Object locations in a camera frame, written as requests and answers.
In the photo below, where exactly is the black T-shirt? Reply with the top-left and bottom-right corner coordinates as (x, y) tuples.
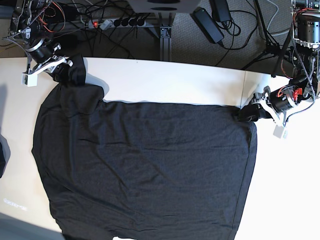
(32, 54), (258, 240)

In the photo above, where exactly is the aluminium frame post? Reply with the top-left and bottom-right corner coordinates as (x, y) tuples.
(156, 12), (175, 62)

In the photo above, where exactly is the black tripod stand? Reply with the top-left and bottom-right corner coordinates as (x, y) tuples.
(241, 0), (290, 78)

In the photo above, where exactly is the grey camera mount plate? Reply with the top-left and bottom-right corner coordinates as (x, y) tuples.
(127, 0), (200, 13)

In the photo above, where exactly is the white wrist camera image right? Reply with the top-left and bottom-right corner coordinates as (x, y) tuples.
(273, 125), (288, 139)

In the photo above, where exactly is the white power strip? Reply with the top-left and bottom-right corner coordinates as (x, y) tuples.
(85, 17), (147, 31)

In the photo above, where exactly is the black power adapter brick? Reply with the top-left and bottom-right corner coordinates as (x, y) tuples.
(191, 7), (225, 44)

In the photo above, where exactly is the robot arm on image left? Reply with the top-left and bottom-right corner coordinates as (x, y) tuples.
(2, 0), (73, 87)

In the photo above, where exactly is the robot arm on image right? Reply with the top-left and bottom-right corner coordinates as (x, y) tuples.
(237, 0), (320, 127)

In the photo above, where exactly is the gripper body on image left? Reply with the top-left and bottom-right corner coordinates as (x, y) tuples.
(26, 41), (73, 75)

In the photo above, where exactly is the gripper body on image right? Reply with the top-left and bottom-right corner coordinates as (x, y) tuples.
(251, 85), (300, 124)

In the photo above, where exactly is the dark object at left edge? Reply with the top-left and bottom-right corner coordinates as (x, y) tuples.
(0, 143), (6, 178)

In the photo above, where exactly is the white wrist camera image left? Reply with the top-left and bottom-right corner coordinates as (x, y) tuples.
(21, 73), (38, 87)

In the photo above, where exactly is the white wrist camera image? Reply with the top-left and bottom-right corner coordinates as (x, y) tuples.
(21, 73), (38, 87)
(273, 125), (288, 139)

